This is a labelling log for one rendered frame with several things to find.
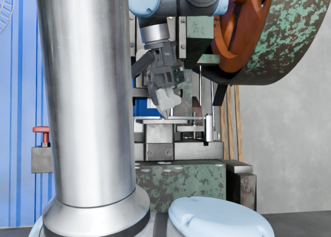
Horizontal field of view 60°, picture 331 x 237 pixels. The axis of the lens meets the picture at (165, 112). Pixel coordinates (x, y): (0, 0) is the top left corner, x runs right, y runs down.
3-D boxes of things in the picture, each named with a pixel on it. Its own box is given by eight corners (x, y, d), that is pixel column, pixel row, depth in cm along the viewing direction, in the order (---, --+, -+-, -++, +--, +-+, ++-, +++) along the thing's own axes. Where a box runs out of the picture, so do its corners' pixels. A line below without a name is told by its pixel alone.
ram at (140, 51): (179, 86, 97) (179, 0, 98) (135, 86, 95) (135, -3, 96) (170, 91, 114) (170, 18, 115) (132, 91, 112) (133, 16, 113)
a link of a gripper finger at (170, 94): (181, 118, 80) (175, 85, 77) (163, 118, 83) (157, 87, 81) (186, 115, 82) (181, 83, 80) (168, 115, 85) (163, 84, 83)
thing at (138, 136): (183, 140, 102) (183, 131, 102) (127, 141, 99) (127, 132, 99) (175, 137, 118) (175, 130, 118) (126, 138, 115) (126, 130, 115)
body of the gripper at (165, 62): (173, 89, 73) (164, 41, 70) (147, 90, 78) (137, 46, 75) (187, 82, 79) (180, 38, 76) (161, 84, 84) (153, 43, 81)
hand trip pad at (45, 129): (53, 154, 77) (54, 126, 78) (30, 154, 76) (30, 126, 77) (59, 152, 84) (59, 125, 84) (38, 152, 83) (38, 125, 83)
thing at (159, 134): (190, 166, 80) (190, 117, 80) (140, 167, 77) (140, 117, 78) (174, 155, 104) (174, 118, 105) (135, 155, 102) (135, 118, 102)
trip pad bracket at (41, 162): (68, 215, 78) (68, 143, 78) (30, 217, 76) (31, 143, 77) (71, 208, 84) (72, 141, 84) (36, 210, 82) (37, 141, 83)
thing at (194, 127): (220, 139, 109) (219, 112, 110) (177, 139, 107) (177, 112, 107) (215, 138, 115) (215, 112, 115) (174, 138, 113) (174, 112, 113)
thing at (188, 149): (224, 159, 97) (224, 141, 97) (87, 162, 90) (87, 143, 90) (200, 150, 126) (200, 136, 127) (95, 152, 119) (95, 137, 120)
